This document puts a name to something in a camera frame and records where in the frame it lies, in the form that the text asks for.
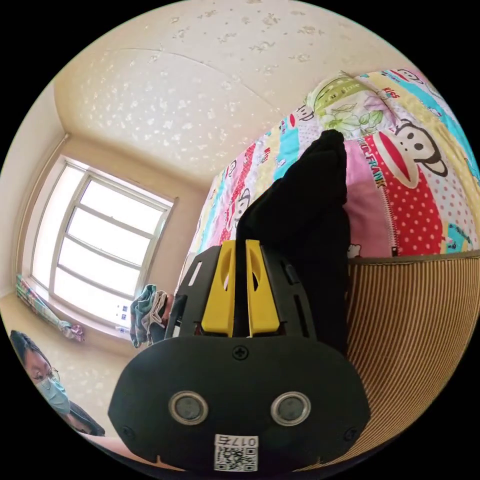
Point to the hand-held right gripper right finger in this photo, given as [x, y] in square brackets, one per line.
[262, 303]

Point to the colourful printed curtain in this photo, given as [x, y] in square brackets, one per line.
[41, 303]

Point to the bed with printed sheet and striped mat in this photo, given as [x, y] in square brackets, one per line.
[412, 322]

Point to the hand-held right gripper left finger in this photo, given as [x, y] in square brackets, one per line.
[219, 300]

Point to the person's body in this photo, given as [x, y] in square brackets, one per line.
[52, 390]

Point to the black pants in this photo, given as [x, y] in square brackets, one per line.
[300, 225]

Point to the window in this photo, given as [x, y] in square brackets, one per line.
[105, 240]

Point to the pile of clothes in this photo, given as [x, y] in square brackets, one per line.
[148, 315]

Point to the floral pillow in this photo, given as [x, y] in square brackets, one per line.
[348, 108]

